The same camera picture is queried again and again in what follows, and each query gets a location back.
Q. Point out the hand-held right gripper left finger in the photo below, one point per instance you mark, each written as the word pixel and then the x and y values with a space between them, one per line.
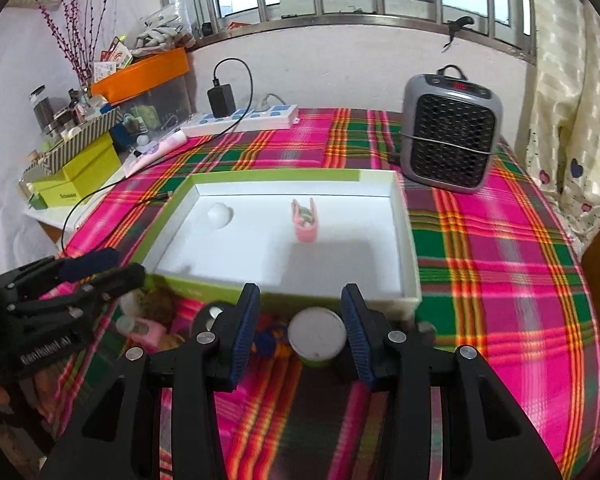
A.
pixel 247 320

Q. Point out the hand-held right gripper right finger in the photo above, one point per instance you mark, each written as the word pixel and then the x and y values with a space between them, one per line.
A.
pixel 355 325

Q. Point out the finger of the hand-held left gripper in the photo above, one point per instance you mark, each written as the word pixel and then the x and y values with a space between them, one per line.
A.
pixel 115 282
pixel 90 262

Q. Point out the blue orange crochet ornament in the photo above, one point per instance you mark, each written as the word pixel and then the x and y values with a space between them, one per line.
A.
pixel 267 341

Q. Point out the white green round holder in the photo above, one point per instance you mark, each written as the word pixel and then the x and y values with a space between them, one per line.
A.
pixel 316 332

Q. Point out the pink clip with round pad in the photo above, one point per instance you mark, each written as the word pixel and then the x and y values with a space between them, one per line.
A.
pixel 149 334

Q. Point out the green white cardboard box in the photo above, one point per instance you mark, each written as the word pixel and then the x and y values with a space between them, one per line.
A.
pixel 330 260

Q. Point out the black disc with metal buttons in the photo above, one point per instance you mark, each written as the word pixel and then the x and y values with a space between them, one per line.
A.
pixel 205 312

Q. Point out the yellow-green cardboard box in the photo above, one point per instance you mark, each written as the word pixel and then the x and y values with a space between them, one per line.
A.
pixel 80 175

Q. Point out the striped cardboard box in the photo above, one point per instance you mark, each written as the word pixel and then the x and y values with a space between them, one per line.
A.
pixel 75 145

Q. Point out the dark blue small box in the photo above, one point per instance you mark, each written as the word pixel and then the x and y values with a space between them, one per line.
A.
pixel 125 132

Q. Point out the pink white cream tube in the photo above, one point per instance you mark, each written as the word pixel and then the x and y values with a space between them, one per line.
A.
pixel 160 147

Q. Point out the pink green plaid tablecloth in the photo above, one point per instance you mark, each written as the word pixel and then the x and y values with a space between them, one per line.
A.
pixel 505 285

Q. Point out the glass jar black lid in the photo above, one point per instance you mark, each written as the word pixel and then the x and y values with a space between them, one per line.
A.
pixel 41 110

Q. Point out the red twig branches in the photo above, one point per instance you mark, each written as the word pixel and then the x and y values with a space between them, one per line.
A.
pixel 83 71

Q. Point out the clear storage bin orange lid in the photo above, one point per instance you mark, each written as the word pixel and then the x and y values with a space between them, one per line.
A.
pixel 145 72

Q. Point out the colourful card packets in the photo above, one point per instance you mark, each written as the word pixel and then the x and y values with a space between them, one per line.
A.
pixel 111 60

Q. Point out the white blue power strip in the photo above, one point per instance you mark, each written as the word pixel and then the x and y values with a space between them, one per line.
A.
pixel 260 116

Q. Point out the black power adapter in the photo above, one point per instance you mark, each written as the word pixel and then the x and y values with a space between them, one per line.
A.
pixel 221 97

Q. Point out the grey space heater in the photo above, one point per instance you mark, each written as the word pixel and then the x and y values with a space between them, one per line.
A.
pixel 450 135

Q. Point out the white plug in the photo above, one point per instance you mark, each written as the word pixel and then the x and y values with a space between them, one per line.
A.
pixel 272 100

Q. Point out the bag of white gloves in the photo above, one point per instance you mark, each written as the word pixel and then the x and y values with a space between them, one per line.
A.
pixel 162 30

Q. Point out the cream heart print curtain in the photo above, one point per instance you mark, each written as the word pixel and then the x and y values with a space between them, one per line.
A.
pixel 570 110

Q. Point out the metal window grille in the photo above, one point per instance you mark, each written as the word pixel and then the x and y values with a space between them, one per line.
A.
pixel 330 16

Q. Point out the black hook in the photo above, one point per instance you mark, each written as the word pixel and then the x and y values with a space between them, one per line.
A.
pixel 462 22

